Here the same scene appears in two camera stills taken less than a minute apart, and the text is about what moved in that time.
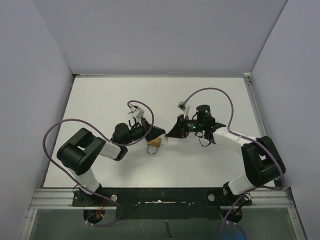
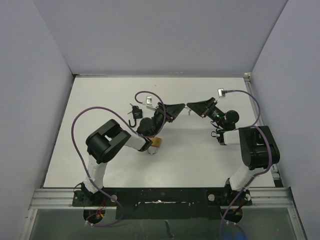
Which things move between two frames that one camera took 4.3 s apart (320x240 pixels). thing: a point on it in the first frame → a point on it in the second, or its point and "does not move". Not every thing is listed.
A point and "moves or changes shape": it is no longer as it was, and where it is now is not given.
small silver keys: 166,138 moves or changes shape
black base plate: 163,203 does not move
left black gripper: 154,132 → 169,112
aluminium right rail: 280,197 does not move
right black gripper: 179,131 → 201,108
